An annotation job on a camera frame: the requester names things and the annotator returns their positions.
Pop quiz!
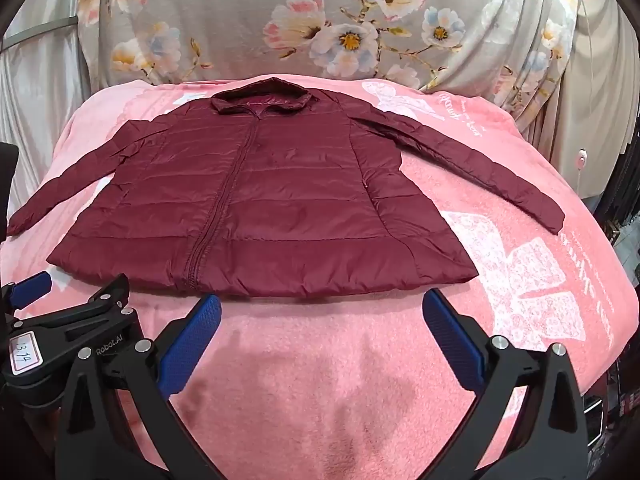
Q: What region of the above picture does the grey floral blanket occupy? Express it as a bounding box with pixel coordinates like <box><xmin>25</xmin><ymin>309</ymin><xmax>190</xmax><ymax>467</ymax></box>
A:
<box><xmin>75</xmin><ymin>0</ymin><xmax>583</xmax><ymax>126</ymax></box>

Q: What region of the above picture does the grey curtain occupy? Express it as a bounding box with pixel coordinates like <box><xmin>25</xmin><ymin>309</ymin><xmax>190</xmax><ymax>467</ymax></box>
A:
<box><xmin>0</xmin><ymin>0</ymin><xmax>108</xmax><ymax>223</ymax></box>

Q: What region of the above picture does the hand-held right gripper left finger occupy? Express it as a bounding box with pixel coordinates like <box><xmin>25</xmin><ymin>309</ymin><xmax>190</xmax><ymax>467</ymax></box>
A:
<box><xmin>54</xmin><ymin>293</ymin><xmax>224</xmax><ymax>480</ymax></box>

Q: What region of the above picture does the beige curtain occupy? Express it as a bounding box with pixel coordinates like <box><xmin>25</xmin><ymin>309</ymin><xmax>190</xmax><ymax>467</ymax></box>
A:
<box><xmin>542</xmin><ymin>0</ymin><xmax>640</xmax><ymax>201</ymax></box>

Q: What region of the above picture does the maroon puffer jacket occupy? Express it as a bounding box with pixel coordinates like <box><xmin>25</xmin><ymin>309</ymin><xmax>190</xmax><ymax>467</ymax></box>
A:
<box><xmin>7</xmin><ymin>77</ymin><xmax>567</xmax><ymax>298</ymax></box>

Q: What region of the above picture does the pink printed blanket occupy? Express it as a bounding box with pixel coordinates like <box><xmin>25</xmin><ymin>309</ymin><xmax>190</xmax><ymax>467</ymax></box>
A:
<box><xmin>0</xmin><ymin>74</ymin><xmax>632</xmax><ymax>480</ymax></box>

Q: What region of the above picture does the black object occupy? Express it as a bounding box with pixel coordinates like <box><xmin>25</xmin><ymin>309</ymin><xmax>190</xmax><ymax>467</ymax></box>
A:
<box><xmin>0</xmin><ymin>141</ymin><xmax>22</xmax><ymax>242</ymax></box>

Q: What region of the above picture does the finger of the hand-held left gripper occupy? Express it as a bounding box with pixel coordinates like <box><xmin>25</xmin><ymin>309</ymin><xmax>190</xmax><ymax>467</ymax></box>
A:
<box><xmin>70</xmin><ymin>273</ymin><xmax>133</xmax><ymax>322</ymax></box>
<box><xmin>0</xmin><ymin>270</ymin><xmax>54</xmax><ymax>313</ymax></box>

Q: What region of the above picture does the white cable with pink switch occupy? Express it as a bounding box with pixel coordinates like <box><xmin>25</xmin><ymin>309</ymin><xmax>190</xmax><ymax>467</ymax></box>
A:
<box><xmin>573</xmin><ymin>0</ymin><xmax>601</xmax><ymax>193</ymax></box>

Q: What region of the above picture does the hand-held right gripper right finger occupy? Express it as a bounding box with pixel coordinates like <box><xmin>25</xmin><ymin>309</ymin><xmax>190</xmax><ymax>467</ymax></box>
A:
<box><xmin>422</xmin><ymin>288</ymin><xmax>592</xmax><ymax>480</ymax></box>

